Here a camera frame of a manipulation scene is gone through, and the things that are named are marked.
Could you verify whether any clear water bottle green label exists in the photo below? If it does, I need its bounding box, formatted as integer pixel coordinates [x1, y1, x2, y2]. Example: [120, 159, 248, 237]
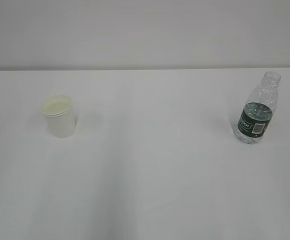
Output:
[234, 71, 281, 145]

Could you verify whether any white paper cup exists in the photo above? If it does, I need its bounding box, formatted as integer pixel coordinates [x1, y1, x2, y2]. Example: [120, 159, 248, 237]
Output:
[40, 94, 76, 138]

